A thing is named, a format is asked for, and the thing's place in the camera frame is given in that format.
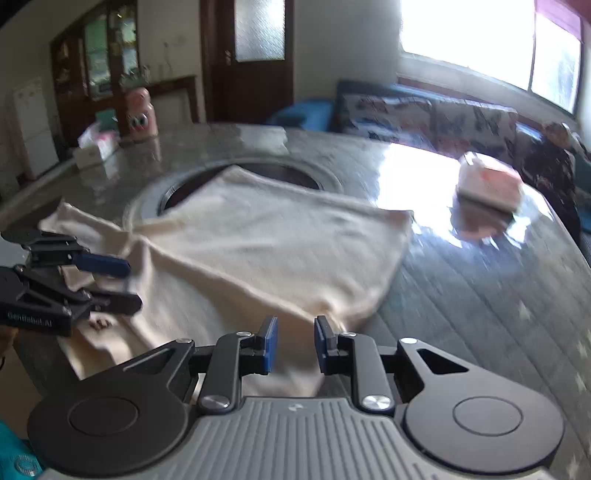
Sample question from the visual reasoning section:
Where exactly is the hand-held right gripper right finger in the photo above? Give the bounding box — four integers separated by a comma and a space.
313, 315, 471, 412

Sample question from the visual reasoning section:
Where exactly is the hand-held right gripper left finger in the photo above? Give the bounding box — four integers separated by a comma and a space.
124, 316, 279, 413

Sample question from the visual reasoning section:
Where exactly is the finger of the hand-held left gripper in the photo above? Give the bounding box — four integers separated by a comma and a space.
0, 265, 143, 320
0, 230, 131, 279

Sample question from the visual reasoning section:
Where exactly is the cream knit garment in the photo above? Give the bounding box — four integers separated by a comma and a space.
38, 165, 414, 398

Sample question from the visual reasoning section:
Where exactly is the white tissue pack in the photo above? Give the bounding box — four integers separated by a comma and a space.
74, 121, 122, 171

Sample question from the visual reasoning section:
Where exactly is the pink container with eyes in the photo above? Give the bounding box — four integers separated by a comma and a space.
121, 89, 160, 140

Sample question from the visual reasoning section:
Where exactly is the white refrigerator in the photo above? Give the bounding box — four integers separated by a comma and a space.
11, 76, 60, 180

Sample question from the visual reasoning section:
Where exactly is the dark wooden display cabinet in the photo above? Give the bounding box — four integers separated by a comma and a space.
50, 0, 140, 139

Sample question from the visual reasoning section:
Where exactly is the blue cushion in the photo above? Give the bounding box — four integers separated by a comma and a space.
267, 98, 335, 132

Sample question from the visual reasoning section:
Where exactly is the pink and white tissue box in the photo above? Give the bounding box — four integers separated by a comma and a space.
455, 151, 525, 214

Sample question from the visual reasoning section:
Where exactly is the brown wooden door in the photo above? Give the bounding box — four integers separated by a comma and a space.
199, 0, 295, 124

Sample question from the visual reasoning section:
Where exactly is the butterfly print sofa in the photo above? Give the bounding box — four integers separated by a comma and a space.
331, 79, 591, 268

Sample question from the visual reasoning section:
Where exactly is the window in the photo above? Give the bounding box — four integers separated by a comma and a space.
398, 0, 583, 114

